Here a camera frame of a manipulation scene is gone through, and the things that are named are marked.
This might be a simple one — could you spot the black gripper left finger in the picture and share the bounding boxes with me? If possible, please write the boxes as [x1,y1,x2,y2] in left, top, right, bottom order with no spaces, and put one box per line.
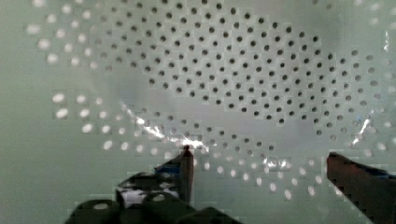
[64,146,242,224]

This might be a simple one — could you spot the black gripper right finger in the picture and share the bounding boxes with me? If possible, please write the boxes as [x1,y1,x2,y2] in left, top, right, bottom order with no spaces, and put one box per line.
[326,152,396,224]

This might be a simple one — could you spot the pale green plastic strainer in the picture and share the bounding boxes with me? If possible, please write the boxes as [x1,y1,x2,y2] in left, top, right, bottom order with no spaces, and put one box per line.
[1,0,395,224]

